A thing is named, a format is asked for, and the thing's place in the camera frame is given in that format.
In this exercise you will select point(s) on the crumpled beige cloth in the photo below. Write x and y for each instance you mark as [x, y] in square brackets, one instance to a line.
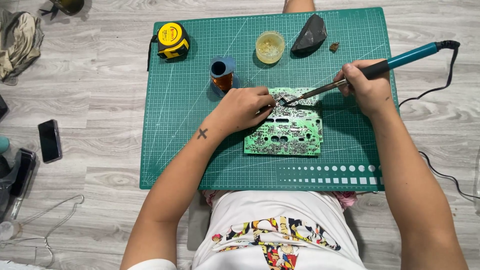
[18, 41]

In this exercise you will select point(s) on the small black electronic component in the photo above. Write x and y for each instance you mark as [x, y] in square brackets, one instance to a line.
[282, 101]

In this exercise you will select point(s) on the person's left fingers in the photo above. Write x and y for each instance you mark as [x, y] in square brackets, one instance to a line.
[264, 98]

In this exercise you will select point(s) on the black phone in clear bag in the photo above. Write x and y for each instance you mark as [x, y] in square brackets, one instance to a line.
[23, 172]

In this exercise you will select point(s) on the person's right hand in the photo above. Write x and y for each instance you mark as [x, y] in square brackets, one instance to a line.
[371, 90]

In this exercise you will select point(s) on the green circuit board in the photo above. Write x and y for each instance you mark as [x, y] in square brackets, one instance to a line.
[292, 137]

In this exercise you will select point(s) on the black smartphone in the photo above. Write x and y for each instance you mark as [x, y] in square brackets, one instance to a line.
[50, 141]

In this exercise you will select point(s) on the yellow black tape measure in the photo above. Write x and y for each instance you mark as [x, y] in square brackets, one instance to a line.
[170, 39]

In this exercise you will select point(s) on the clear plastic bag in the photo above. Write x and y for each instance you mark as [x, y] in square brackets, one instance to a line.
[7, 202]

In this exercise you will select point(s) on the teal rounded object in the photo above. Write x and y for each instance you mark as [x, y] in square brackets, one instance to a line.
[3, 144]

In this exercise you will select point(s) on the white printed shirt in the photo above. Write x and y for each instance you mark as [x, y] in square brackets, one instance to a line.
[277, 210]

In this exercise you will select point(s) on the dark grey stone block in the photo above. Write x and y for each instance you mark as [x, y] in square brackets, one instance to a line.
[310, 35]

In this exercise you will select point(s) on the dark flat object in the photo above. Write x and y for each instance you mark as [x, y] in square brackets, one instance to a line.
[2, 107]

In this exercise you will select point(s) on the person's left hand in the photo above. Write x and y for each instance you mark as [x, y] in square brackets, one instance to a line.
[238, 108]

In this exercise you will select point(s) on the small brown rosin lump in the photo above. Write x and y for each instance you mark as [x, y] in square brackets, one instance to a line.
[334, 47]

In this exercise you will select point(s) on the dark green round object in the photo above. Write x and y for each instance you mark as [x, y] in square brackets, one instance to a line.
[69, 5]

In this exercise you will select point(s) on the round clear flux jar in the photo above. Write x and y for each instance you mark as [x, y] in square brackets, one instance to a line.
[270, 48]

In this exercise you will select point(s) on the green cutting mat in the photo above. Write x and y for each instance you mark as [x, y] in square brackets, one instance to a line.
[195, 150]

